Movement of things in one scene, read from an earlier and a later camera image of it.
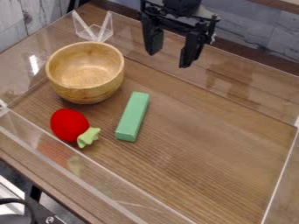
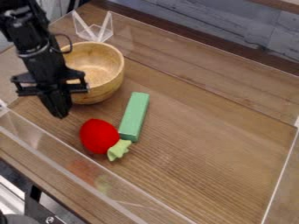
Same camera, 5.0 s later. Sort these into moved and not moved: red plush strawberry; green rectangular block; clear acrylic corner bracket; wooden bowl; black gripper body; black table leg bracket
Moved: red plush strawberry; black gripper body
Not moved: clear acrylic corner bracket; black table leg bracket; wooden bowl; green rectangular block
